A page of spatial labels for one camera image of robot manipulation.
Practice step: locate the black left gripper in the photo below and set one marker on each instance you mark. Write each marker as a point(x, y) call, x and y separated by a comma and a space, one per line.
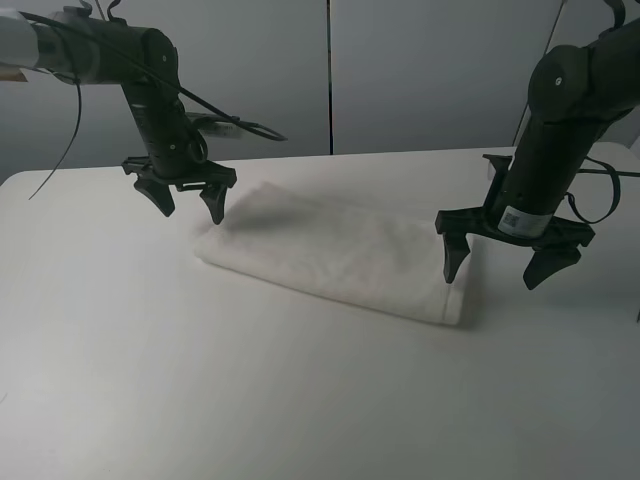
point(154, 183)

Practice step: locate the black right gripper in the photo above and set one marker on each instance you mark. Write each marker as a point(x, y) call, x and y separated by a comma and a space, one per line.
point(455, 224)

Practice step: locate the white towel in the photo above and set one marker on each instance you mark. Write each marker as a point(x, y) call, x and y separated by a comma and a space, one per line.
point(338, 252)

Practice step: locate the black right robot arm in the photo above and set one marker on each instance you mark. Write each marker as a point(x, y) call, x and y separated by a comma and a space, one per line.
point(574, 95)

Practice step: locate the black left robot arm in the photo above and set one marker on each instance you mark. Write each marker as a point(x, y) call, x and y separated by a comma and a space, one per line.
point(81, 50)

